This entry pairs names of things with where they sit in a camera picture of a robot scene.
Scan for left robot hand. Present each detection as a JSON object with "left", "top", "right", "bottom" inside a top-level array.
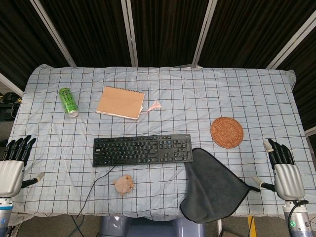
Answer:
[{"left": 0, "top": 134, "right": 45, "bottom": 198}]

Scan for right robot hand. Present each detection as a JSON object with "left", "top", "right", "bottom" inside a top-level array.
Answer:
[{"left": 252, "top": 138, "right": 306, "bottom": 201}]

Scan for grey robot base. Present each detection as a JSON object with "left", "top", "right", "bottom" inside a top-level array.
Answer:
[{"left": 98, "top": 216, "right": 206, "bottom": 237}]

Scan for black keyboard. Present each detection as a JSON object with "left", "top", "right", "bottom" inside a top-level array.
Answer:
[{"left": 92, "top": 133, "right": 194, "bottom": 167}]

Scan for round woven rattan coaster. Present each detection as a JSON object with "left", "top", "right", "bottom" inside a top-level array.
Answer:
[{"left": 210, "top": 117, "right": 244, "bottom": 149}]

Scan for dark grey microfibre cloth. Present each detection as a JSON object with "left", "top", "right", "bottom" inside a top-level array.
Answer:
[{"left": 180, "top": 147, "right": 261, "bottom": 222}]

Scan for green energy drink can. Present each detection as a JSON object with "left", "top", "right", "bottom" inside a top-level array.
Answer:
[{"left": 58, "top": 87, "right": 79, "bottom": 119}]

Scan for small beige plush toy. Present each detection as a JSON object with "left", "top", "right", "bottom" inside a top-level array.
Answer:
[{"left": 113, "top": 174, "right": 136, "bottom": 197}]

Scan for brown kraft spiral notebook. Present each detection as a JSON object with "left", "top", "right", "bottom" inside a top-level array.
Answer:
[{"left": 95, "top": 86, "right": 146, "bottom": 120}]

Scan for pink tassel bookmark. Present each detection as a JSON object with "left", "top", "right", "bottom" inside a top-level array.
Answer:
[{"left": 142, "top": 100, "right": 162, "bottom": 114}]

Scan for blue checked tablecloth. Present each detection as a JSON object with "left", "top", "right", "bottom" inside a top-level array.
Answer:
[{"left": 8, "top": 63, "right": 314, "bottom": 222}]

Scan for black folding screen panels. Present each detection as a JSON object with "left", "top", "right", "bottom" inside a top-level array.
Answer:
[{"left": 0, "top": 0, "right": 316, "bottom": 136}]

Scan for black equipment with cables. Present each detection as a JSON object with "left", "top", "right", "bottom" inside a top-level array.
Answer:
[{"left": 0, "top": 91, "right": 24, "bottom": 122}]

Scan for black keyboard cable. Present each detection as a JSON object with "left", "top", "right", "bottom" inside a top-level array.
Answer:
[{"left": 76, "top": 165, "right": 116, "bottom": 219}]

